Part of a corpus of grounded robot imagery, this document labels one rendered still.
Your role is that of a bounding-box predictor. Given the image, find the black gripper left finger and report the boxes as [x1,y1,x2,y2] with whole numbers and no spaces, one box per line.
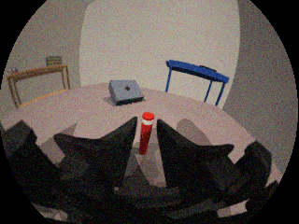
[53,116,138,188]

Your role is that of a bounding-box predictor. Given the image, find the light grey panel with hole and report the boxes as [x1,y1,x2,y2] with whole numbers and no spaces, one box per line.
[108,79,143,105]

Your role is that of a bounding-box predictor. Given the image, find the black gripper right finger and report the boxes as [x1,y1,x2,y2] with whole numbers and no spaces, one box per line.
[156,119,235,189]

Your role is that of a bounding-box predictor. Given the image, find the red peg with white band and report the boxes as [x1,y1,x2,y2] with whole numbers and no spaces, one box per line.
[138,113,154,154]

